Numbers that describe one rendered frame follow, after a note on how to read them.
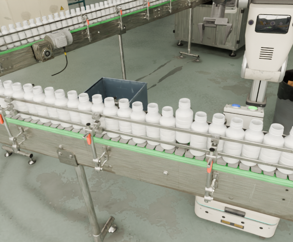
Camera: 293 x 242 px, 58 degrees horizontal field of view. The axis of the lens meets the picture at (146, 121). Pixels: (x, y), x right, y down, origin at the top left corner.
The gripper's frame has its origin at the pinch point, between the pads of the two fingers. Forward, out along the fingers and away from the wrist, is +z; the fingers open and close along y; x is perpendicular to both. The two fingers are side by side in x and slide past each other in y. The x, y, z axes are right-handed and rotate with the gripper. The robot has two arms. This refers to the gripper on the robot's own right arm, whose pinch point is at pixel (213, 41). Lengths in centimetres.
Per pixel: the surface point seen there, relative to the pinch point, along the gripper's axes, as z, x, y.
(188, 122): 32.0, -31.1, 1.9
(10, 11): -51, 196, -350
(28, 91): 32, -32, -69
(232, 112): 27.3, -16.8, 14.4
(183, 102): 25.3, -30.6, -1.0
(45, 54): 12, 59, -146
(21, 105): 39, -31, -74
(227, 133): 32.9, -30.7, 15.1
